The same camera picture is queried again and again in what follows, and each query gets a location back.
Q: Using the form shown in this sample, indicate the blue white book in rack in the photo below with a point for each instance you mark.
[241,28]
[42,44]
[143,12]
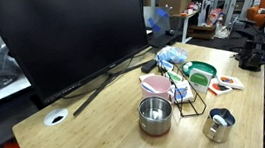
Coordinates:
[182,91]

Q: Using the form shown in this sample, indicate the black power adapter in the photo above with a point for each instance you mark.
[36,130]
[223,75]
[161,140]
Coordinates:
[148,66]

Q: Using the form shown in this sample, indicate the black monitor stand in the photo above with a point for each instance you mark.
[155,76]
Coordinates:
[106,82]

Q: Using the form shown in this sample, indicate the pink plastic cup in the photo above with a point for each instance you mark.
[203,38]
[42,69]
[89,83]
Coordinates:
[156,86]

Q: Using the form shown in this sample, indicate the blue plastic bag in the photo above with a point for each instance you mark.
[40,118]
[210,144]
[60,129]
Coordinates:
[172,54]

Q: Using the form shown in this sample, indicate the black keyboard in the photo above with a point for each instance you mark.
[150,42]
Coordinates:
[164,39]

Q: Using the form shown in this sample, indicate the stainless steel pot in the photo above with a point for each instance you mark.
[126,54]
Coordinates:
[155,115]

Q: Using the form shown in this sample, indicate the green round plate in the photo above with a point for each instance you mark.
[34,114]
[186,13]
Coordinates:
[206,67]

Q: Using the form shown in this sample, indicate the cardboard box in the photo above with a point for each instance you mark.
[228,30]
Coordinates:
[176,6]

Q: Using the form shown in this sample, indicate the large black computer monitor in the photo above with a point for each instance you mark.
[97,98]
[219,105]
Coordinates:
[61,45]

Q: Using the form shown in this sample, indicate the small steel pitcher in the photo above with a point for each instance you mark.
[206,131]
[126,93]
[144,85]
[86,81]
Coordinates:
[218,125]

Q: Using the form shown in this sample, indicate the white glass door cabinet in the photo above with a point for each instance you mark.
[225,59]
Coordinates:
[233,9]

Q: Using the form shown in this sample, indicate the orange armchair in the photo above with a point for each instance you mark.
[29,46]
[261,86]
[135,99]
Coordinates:
[257,13]

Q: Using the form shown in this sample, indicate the black wire rack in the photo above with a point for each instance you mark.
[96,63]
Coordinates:
[195,107]

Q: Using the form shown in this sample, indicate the white desk cable grommet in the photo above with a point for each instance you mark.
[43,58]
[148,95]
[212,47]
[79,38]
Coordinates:
[55,116]

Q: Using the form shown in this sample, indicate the black clamp mount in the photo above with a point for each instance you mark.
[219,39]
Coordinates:
[251,55]

